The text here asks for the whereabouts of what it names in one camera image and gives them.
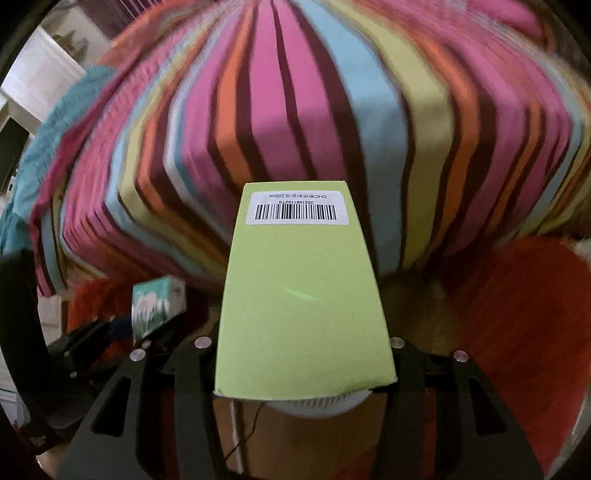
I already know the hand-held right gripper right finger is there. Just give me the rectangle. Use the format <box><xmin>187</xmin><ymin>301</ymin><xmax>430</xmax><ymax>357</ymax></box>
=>
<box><xmin>369</xmin><ymin>336</ymin><xmax>546</xmax><ymax>480</ymax></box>

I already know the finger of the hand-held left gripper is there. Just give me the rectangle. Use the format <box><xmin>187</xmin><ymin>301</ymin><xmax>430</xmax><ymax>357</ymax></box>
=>
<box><xmin>139</xmin><ymin>320</ymin><xmax>195</xmax><ymax>358</ymax></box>
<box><xmin>46</xmin><ymin>315</ymin><xmax>136</xmax><ymax>370</ymax></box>

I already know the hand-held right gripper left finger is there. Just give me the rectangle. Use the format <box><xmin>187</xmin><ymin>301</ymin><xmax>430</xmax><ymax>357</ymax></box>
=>
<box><xmin>55</xmin><ymin>336</ymin><xmax>241</xmax><ymax>480</ymax></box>

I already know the teal cotton print box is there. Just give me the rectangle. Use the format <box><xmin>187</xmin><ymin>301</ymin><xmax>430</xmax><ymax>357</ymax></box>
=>
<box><xmin>131</xmin><ymin>275</ymin><xmax>188</xmax><ymax>347</ymax></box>

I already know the white mesh waste basket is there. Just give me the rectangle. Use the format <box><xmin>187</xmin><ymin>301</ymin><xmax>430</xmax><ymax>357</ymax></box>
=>
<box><xmin>265</xmin><ymin>390</ymin><xmax>372</xmax><ymax>418</ymax></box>

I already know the light green box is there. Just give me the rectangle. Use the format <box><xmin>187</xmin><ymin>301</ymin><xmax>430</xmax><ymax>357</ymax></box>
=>
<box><xmin>213</xmin><ymin>181</ymin><xmax>398</xmax><ymax>400</ymax></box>

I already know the red rug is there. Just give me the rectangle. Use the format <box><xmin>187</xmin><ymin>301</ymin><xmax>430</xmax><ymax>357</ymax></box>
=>
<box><xmin>65</xmin><ymin>235</ymin><xmax>591</xmax><ymax>480</ymax></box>

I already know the orange and teal quilt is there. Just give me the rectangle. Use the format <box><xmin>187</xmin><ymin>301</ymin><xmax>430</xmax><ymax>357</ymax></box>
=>
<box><xmin>0</xmin><ymin>65</ymin><xmax>121</xmax><ymax>259</ymax></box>

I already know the dark screen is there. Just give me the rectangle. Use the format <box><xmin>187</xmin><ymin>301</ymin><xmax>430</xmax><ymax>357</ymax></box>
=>
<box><xmin>0</xmin><ymin>120</ymin><xmax>31</xmax><ymax>195</ymax></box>

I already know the white cabinet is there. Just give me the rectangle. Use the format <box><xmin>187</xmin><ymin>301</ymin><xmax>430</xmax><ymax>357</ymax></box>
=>
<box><xmin>0</xmin><ymin>9</ymin><xmax>88</xmax><ymax>139</ymax></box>

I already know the striped bed cover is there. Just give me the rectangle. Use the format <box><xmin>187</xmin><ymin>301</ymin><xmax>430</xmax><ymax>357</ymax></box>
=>
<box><xmin>28</xmin><ymin>0</ymin><xmax>591</xmax><ymax>296</ymax></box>

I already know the black cable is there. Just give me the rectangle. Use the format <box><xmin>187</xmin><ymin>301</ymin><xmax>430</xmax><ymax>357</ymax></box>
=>
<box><xmin>226</xmin><ymin>399</ymin><xmax>269</xmax><ymax>462</ymax></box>

